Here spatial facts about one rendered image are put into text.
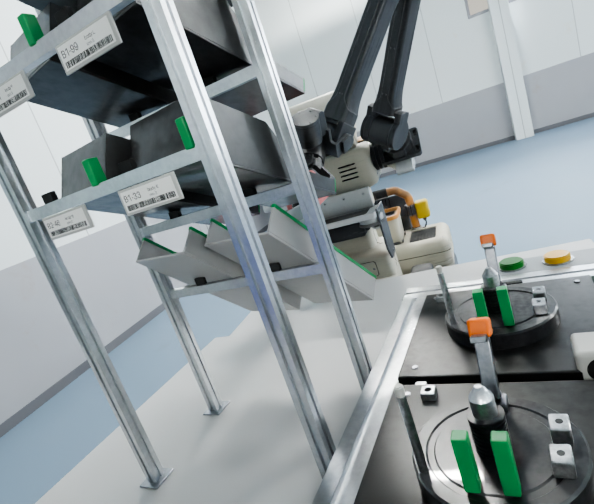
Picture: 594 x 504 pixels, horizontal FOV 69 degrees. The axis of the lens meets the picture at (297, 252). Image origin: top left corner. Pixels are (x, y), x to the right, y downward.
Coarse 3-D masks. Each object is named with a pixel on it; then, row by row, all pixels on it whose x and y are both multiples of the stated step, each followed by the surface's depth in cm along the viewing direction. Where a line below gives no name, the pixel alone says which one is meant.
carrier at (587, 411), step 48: (432, 384) 51; (480, 384) 36; (528, 384) 46; (576, 384) 43; (384, 432) 46; (432, 432) 41; (480, 432) 35; (528, 432) 37; (576, 432) 36; (384, 480) 40; (432, 480) 36; (480, 480) 34; (528, 480) 33; (576, 480) 32
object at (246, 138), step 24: (144, 120) 54; (168, 120) 51; (240, 120) 54; (144, 144) 54; (168, 144) 51; (240, 144) 54; (264, 144) 57; (192, 168) 52; (240, 168) 53; (264, 168) 57
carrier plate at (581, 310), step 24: (480, 288) 70; (552, 288) 63; (576, 288) 61; (432, 312) 68; (576, 312) 55; (432, 336) 61; (552, 336) 52; (408, 360) 57; (432, 360) 56; (456, 360) 54; (504, 360) 51; (528, 360) 49; (552, 360) 48; (408, 384) 54
